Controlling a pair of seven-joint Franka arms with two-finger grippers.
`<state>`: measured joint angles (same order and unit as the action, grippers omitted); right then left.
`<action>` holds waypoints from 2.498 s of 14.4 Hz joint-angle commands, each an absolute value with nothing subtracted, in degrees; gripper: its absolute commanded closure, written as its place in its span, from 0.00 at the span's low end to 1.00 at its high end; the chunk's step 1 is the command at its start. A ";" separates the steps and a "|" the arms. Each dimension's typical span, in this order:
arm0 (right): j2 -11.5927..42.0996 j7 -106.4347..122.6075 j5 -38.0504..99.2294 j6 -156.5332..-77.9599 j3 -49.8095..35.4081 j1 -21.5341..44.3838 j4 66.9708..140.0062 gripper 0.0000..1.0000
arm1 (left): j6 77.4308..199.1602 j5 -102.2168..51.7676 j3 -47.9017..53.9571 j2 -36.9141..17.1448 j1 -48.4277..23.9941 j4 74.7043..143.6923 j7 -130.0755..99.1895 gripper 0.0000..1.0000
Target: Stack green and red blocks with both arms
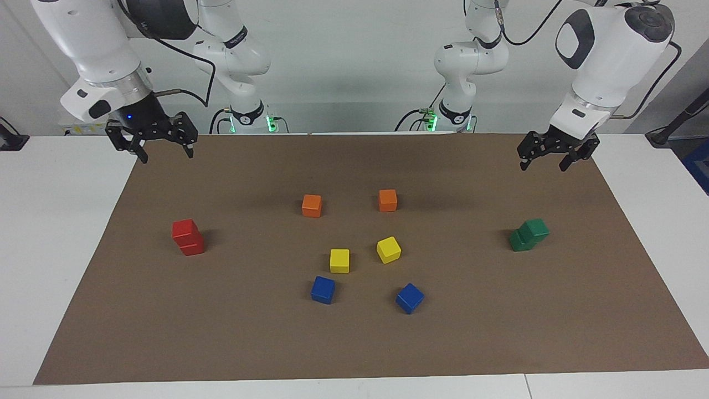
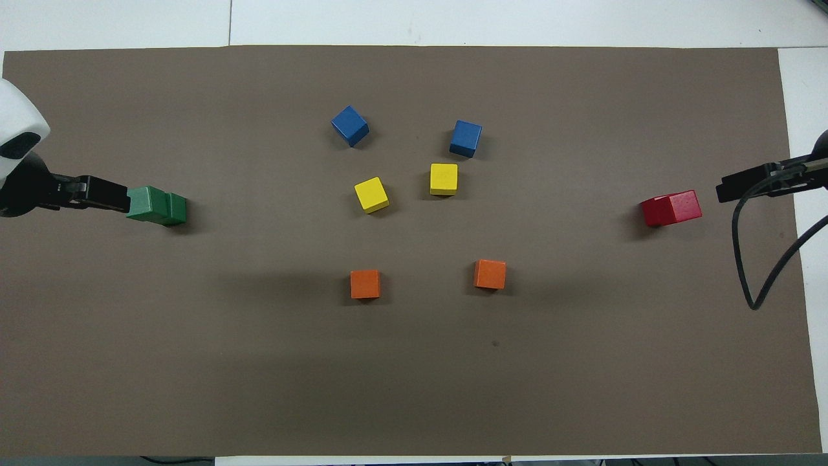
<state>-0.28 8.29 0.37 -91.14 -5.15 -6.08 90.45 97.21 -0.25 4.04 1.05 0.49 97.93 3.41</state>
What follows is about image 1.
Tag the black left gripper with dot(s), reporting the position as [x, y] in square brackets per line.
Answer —
[559, 143]

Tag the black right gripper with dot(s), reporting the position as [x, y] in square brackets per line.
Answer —
[147, 119]

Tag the green wooden block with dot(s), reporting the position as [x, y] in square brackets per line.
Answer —
[519, 243]
[536, 229]

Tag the red wooden block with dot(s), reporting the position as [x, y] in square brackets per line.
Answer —
[194, 248]
[184, 230]

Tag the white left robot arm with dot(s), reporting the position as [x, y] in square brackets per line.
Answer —
[609, 55]

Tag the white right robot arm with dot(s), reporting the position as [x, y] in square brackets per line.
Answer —
[94, 39]

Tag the white box yellow label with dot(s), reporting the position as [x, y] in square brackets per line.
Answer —
[77, 128]

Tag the black stand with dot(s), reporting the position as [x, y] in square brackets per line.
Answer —
[11, 141]
[673, 130]

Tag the blue crate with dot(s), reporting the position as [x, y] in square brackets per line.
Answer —
[699, 166]

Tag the orange wooden block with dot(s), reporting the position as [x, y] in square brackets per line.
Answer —
[388, 200]
[312, 205]

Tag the yellow wooden block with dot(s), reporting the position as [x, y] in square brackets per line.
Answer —
[389, 249]
[339, 260]

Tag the blue wooden block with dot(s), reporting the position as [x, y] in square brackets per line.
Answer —
[410, 298]
[323, 289]

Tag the brown table mat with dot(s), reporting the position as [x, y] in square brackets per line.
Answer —
[354, 343]

